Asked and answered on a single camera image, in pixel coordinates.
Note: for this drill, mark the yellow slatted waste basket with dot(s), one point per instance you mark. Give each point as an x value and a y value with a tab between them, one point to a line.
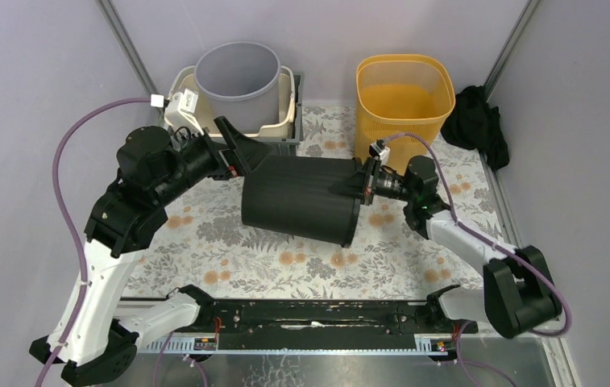
397	93

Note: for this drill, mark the black ribbed waste bin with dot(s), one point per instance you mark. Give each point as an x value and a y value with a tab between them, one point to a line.
292	195

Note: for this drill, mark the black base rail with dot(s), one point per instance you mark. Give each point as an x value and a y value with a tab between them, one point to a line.
314	327

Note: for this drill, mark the aluminium frame post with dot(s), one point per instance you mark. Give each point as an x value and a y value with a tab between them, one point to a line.
521	25
125	42

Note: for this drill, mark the grey round plastic bin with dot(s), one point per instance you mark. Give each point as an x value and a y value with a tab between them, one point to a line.
241	81

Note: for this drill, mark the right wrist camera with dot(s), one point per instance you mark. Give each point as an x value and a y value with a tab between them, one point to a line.
380	151

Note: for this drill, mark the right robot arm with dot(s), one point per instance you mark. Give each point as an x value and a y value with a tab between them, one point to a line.
518	293

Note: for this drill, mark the left aluminium frame post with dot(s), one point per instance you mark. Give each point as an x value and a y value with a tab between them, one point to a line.
125	42

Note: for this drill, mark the grey plastic crate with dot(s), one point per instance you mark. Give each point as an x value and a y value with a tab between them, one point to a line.
289	145

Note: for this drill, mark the black crumpled cloth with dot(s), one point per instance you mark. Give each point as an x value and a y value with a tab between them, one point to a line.
474	125

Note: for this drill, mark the floral patterned table mat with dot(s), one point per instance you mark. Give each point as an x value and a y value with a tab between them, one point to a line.
204	242

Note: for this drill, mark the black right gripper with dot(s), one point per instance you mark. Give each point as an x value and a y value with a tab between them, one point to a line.
355	184

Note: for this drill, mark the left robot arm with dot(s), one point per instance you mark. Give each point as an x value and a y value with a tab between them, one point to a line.
91	344

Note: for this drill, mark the right aluminium frame post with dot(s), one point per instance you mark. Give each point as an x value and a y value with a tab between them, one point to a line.
521	25

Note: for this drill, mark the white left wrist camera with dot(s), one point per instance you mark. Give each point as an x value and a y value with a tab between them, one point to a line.
180	112

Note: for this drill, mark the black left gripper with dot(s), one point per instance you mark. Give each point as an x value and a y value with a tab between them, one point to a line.
224	164

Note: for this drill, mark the cream perforated plastic basket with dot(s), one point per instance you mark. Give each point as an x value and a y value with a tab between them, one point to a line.
286	105

